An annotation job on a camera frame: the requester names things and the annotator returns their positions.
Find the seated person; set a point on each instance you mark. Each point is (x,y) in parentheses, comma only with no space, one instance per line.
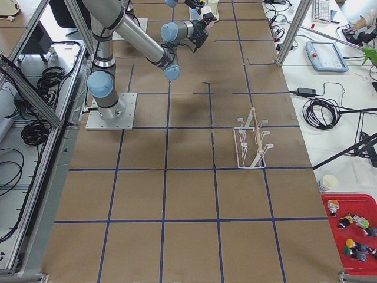
(368,19)

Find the white paper cup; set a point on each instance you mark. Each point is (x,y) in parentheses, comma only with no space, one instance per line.
(328,182)

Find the cream plastic cup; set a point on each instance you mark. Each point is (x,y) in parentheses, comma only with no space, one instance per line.
(213,4)

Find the blue plastic cup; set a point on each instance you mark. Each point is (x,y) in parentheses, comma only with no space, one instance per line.
(194,15)

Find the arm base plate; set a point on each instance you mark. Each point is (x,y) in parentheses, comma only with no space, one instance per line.
(118,117)
(141,22)

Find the black camera tripod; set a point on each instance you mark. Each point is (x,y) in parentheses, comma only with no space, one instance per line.
(364,148)

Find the black power adapter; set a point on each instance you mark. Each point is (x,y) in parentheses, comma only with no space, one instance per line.
(306,92)

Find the cream plastic tray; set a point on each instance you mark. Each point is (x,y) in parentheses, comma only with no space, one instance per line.
(199,10)

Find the white wire cup rack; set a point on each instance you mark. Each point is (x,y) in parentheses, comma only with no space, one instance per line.
(248,139)

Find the pink plastic cup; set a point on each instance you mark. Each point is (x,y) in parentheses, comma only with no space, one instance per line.
(206,11)

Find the teach pendant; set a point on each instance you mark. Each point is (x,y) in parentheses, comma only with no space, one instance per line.
(325,57)

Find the aluminium frame post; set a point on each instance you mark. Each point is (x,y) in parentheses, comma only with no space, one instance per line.
(298,18)

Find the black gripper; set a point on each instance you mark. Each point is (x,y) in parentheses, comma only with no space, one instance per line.
(202,26)

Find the red plastic tray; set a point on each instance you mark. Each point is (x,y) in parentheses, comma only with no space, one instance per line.
(352,218)

